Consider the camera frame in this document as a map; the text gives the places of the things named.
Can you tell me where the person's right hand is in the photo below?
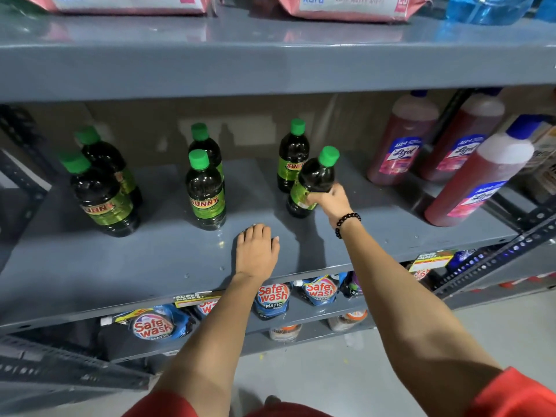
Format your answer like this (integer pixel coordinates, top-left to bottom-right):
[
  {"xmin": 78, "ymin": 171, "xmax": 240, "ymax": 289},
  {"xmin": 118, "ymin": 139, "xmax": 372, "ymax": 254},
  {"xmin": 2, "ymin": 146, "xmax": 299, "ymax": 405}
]
[{"xmin": 306, "ymin": 183, "xmax": 355, "ymax": 229}]

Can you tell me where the person's left hand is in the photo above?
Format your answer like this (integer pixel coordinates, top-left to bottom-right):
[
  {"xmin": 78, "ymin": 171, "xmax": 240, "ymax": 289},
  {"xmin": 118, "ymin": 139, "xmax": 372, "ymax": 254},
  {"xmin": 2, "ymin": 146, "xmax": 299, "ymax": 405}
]
[{"xmin": 235, "ymin": 223, "xmax": 281, "ymax": 283}]

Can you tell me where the single dark green-capped bottle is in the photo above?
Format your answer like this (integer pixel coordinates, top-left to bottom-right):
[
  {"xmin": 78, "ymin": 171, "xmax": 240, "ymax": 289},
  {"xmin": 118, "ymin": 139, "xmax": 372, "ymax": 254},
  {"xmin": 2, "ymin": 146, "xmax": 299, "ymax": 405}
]
[{"xmin": 286, "ymin": 146, "xmax": 341, "ymax": 219}]

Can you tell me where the person's right forearm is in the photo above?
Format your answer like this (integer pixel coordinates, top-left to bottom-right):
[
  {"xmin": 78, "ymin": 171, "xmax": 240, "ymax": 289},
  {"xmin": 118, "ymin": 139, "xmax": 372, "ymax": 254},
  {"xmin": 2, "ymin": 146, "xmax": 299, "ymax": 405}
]
[{"xmin": 340, "ymin": 218, "xmax": 504, "ymax": 417}]

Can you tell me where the person's left forearm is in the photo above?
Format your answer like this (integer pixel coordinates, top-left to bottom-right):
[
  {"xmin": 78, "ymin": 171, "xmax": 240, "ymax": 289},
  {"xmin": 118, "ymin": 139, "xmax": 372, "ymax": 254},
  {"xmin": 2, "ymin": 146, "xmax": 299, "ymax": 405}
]
[{"xmin": 152, "ymin": 273, "xmax": 263, "ymax": 417}]

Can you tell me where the group of dark green-capped bottles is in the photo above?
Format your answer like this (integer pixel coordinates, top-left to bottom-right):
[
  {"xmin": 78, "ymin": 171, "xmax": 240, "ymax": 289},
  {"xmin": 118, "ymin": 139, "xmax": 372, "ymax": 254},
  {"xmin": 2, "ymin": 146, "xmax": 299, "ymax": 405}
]
[{"xmin": 58, "ymin": 118, "xmax": 311, "ymax": 238}]

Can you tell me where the blue detergent pouch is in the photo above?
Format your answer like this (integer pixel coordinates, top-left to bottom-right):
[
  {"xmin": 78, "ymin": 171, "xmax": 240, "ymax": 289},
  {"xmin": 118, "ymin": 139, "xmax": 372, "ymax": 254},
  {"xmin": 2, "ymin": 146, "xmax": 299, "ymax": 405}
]
[
  {"xmin": 129, "ymin": 304, "xmax": 194, "ymax": 342},
  {"xmin": 253, "ymin": 281, "xmax": 292, "ymax": 321},
  {"xmin": 300, "ymin": 275, "xmax": 346, "ymax": 307},
  {"xmin": 194, "ymin": 299, "xmax": 221, "ymax": 319}
]

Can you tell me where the purple detergent pouch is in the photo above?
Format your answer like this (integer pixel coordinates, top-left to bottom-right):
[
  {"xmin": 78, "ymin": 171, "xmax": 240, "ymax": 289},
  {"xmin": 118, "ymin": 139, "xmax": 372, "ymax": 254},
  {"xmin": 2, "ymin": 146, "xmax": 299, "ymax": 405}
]
[{"xmin": 342, "ymin": 272, "xmax": 365, "ymax": 299}]

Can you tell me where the clear bottle orange label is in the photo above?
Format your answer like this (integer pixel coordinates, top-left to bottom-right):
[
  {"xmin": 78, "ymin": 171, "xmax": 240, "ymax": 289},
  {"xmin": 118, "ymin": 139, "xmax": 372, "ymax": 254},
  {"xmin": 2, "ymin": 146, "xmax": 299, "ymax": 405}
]
[
  {"xmin": 268, "ymin": 324, "xmax": 303, "ymax": 343},
  {"xmin": 327, "ymin": 309, "xmax": 370, "ymax": 333}
]

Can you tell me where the red cleaner bottle blue cap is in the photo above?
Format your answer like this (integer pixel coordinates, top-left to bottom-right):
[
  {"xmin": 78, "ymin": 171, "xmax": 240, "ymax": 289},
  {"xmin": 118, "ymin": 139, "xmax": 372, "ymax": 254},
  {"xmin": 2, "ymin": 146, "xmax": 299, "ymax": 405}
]
[
  {"xmin": 419, "ymin": 87, "xmax": 506, "ymax": 183},
  {"xmin": 367, "ymin": 89, "xmax": 440, "ymax": 186},
  {"xmin": 424, "ymin": 115, "xmax": 542, "ymax": 228}
]

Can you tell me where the grey metal shelf unit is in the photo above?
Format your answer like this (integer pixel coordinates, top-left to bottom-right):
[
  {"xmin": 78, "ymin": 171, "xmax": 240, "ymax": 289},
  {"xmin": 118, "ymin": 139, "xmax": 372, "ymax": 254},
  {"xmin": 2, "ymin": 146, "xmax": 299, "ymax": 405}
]
[{"xmin": 0, "ymin": 3, "xmax": 556, "ymax": 393}]

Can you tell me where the slotted metal rack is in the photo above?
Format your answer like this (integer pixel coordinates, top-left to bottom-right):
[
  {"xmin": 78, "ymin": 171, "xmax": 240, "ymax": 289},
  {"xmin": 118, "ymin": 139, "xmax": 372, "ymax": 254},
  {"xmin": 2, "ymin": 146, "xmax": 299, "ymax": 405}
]
[{"xmin": 432, "ymin": 186, "xmax": 556, "ymax": 301}]

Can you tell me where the pink wipes packet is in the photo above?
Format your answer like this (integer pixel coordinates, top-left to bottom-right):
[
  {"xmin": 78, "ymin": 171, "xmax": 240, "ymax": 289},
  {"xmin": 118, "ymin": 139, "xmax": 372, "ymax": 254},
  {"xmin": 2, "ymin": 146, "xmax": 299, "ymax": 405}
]
[
  {"xmin": 275, "ymin": 0, "xmax": 431, "ymax": 23},
  {"xmin": 17, "ymin": 0, "xmax": 214, "ymax": 16}
]

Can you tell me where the clear blue plastic bottle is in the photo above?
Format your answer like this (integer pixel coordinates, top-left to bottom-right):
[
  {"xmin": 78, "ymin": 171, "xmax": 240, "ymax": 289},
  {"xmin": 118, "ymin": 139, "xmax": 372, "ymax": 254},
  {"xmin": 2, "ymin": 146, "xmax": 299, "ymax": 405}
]
[{"xmin": 445, "ymin": 0, "xmax": 536, "ymax": 27}]

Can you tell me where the red shirt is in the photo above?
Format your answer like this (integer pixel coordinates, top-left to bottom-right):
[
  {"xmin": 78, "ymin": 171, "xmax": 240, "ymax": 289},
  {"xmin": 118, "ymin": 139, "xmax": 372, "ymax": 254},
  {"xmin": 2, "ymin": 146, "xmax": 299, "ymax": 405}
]
[{"xmin": 122, "ymin": 366, "xmax": 556, "ymax": 417}]

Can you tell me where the black bead bracelet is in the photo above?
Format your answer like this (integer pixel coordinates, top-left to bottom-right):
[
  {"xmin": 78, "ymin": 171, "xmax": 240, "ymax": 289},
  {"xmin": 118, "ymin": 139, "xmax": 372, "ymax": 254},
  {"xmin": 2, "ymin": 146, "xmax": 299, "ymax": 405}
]
[{"xmin": 334, "ymin": 212, "xmax": 362, "ymax": 239}]

